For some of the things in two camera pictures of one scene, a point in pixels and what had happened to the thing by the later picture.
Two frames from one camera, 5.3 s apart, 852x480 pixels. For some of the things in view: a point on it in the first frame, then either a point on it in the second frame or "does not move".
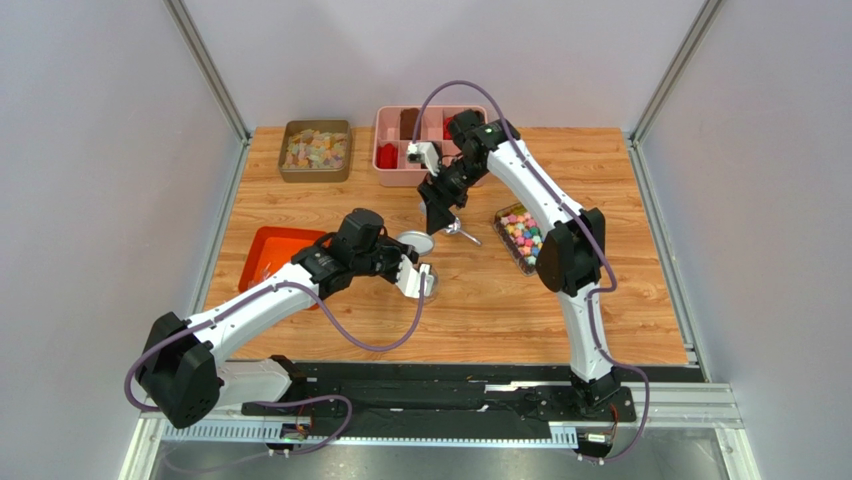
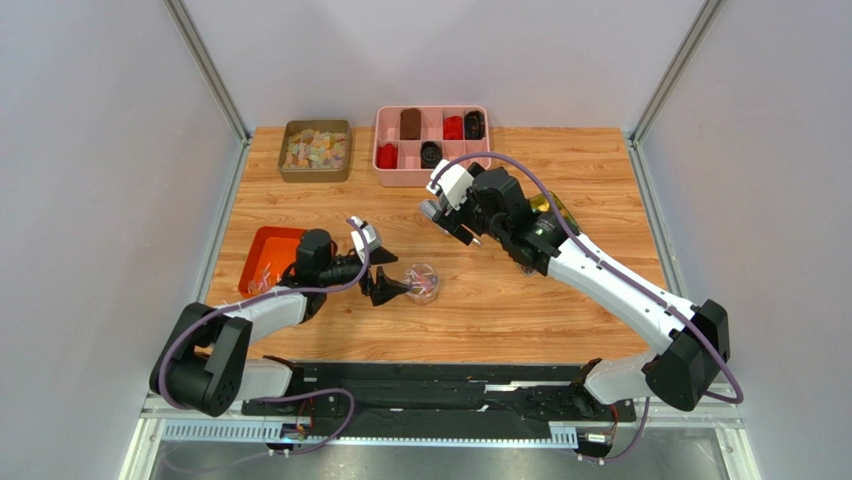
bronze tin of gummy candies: x=315 y=151 does not move
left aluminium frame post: x=196 y=43 does not move
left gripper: x=398 y=249 to x=384 y=288
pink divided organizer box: x=393 y=129 does not move
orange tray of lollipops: x=273 y=249 does not move
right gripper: x=438 y=192 to x=456 y=219
